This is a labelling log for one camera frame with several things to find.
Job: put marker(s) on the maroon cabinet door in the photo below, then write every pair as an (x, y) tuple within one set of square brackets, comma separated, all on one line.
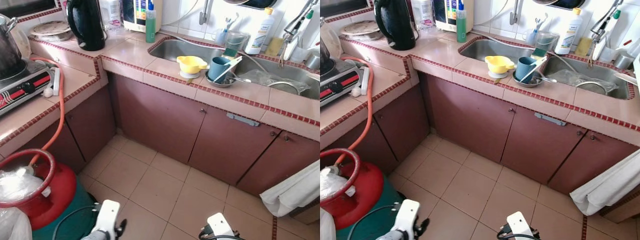
[(155, 115), (590, 165), (92, 125), (400, 125), (280, 165), (540, 150), (230, 150), (465, 115)]

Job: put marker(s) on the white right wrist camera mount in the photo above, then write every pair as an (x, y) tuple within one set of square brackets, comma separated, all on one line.
[(220, 225), (520, 224)]

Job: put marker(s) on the white blue toothbrush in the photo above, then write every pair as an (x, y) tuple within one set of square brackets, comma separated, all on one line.
[(539, 22), (229, 22)]

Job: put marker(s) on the beige water ionizer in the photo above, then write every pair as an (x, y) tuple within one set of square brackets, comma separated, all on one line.
[(445, 15), (135, 15)]

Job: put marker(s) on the chrome wall tap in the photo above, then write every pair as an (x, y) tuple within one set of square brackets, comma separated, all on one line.
[(514, 17), (204, 17)]

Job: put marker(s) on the white bottle yellow cap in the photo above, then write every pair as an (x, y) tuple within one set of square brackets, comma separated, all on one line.
[(260, 35), (570, 35)]

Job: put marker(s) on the black electric kettle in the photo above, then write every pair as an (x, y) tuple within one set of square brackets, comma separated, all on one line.
[(395, 25), (87, 25)]

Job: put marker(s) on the stainless steel bowl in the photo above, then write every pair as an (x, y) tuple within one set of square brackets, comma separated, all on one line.
[(530, 84), (222, 84)]

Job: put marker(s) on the yellow sponge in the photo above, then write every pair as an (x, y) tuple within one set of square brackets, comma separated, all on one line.
[(274, 46), (584, 46)]

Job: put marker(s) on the white translucent plastic bag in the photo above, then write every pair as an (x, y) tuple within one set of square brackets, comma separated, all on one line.
[(15, 185), (330, 185)]

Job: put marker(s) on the metal cooking pot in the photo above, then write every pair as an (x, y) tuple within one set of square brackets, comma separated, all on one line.
[(9, 50), (326, 62)]

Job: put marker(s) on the metal spoon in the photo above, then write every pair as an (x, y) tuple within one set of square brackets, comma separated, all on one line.
[(549, 79), (242, 79)]

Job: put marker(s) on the red gas cylinder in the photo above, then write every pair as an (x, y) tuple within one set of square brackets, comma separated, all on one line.
[(367, 192), (60, 190)]

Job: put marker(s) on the stainless steel sink basin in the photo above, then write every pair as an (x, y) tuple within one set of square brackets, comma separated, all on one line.
[(570, 64), (485, 50), (175, 50), (260, 64)]

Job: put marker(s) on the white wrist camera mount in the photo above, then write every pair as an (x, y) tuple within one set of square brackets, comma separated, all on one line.
[(406, 216), (520, 224), (220, 225), (107, 217)]

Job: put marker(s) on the green scouring sponge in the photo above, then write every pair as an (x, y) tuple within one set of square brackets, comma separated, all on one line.
[(230, 52), (540, 52)]

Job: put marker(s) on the white jar green lid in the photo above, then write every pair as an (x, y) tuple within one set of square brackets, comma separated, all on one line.
[(422, 12), (112, 12)]

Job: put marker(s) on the metal mesh strainer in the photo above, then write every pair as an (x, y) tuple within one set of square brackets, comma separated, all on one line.
[(591, 82), (282, 82)]

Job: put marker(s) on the hanging metal wok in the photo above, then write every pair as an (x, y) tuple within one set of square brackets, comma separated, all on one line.
[(255, 4), (565, 4)]

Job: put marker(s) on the blue plastic cup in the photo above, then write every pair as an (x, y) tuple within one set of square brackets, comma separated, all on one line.
[(525, 67), (217, 67)]

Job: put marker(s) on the white cloth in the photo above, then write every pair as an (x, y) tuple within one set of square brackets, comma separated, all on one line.
[(295, 192), (607, 187)]

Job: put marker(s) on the gas stove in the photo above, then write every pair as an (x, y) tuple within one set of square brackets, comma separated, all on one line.
[(340, 82), (25, 87)]

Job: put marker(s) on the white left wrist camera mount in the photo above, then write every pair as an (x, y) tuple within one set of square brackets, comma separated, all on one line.
[(107, 217), (406, 216)]

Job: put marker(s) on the round plate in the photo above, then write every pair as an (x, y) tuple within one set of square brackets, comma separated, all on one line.
[(360, 30), (50, 30)]

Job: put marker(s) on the green dish soap bottle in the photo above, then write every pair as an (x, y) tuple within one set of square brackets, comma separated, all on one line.
[(461, 27), (150, 27)]

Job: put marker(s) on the metal cup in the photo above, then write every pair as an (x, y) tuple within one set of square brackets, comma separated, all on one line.
[(624, 61), (313, 61)]

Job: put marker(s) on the yellow plastic cup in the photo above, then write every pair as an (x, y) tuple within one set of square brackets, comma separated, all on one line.
[(498, 64), (190, 64)]

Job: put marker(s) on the clear toothbrush cup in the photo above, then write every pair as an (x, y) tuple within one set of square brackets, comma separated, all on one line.
[(529, 37), (219, 37)]

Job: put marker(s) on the teal plastic drum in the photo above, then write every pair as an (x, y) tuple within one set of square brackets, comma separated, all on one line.
[(385, 217), (75, 220)]

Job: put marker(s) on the chrome sink faucet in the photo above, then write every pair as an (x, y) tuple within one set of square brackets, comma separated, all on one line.
[(295, 27), (602, 27)]

